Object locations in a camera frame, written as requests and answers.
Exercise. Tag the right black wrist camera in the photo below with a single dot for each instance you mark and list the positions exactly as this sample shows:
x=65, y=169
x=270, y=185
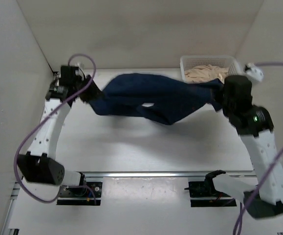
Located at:
x=238, y=87

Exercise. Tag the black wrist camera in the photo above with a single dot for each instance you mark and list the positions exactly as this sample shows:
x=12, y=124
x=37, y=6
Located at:
x=70, y=75
x=238, y=87

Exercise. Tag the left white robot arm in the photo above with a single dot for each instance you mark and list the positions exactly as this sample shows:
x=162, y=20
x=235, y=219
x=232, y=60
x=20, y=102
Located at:
x=38, y=165

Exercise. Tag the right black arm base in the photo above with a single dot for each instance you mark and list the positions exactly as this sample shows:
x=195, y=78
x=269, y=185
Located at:
x=204, y=195

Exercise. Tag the aluminium front rail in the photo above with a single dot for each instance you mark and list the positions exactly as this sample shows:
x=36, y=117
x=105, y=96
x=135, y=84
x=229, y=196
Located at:
x=148, y=174

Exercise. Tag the beige cloth in basket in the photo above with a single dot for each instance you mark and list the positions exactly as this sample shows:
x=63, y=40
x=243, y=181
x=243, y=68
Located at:
x=205, y=73

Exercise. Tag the dark blue denim trousers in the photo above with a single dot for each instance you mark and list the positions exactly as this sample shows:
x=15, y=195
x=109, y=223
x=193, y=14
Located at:
x=155, y=97

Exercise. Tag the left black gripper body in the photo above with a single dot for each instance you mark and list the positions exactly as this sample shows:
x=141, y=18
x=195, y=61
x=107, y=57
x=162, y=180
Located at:
x=89, y=94

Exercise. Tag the white plastic mesh basket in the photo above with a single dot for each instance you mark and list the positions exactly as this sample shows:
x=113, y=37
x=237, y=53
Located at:
x=224, y=61

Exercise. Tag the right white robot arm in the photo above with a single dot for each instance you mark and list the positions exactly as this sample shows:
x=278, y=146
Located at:
x=256, y=130

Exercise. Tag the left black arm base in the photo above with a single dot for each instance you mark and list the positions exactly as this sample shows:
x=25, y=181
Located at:
x=85, y=196

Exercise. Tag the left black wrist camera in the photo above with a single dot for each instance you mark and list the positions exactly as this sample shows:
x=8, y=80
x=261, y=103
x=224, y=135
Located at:
x=70, y=75

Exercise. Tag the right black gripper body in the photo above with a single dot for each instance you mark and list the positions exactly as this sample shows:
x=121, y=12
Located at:
x=225, y=112

